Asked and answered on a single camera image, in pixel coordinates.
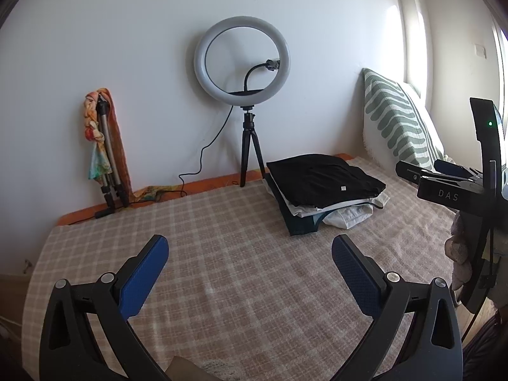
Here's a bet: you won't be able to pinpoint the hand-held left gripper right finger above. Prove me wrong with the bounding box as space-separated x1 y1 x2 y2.
331 234 465 381

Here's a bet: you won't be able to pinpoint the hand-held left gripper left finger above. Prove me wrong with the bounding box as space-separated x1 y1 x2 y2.
38 235 171 381

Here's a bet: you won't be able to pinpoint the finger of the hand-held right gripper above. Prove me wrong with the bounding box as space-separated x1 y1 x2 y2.
396 161 437 186
434 159 485 180

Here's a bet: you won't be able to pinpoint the black pants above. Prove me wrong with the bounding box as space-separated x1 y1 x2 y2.
265 153 386 210

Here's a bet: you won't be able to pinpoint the stack of folded clothes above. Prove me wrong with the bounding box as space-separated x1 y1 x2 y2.
264 178 391 220

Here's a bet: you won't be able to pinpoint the person's right hand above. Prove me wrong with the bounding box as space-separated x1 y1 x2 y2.
444 210 478 310

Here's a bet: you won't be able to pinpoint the green patterned white pillow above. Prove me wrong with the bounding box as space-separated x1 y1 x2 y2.
362 67 445 169

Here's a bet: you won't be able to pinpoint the white folded garment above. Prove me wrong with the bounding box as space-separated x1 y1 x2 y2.
323 205 374 230

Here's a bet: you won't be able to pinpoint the teal folded garment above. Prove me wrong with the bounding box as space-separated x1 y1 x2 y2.
270 190 330 237

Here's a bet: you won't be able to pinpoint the yellow green patterned cloth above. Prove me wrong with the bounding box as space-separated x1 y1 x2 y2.
133 184 185 204

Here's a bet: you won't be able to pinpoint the pink plaid blanket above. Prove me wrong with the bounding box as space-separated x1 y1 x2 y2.
20 155 461 381

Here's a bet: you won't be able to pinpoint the bright window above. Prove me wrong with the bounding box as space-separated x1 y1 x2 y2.
490 8 508 136

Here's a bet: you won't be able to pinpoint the folded tripod with colourful scarf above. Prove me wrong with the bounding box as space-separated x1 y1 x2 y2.
99 86 133 203

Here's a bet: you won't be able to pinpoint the folded silver tripod stand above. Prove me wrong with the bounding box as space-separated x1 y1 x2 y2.
95 101 130 211

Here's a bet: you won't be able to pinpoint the person's striped trouser leg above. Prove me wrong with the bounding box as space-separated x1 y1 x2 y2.
462 313 508 381

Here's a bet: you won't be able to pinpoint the black mini tripod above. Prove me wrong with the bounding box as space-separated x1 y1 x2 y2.
239 105 267 188

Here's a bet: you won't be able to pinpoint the black gooseneck phone holder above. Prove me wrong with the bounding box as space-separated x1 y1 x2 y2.
243 59 282 93

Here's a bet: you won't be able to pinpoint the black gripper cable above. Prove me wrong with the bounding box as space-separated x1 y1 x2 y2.
464 222 498 343

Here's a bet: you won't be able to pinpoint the black ring light cable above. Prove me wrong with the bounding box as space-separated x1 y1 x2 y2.
178 107 233 199

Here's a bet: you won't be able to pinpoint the white ring light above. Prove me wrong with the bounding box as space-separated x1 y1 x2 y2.
194 16 291 108

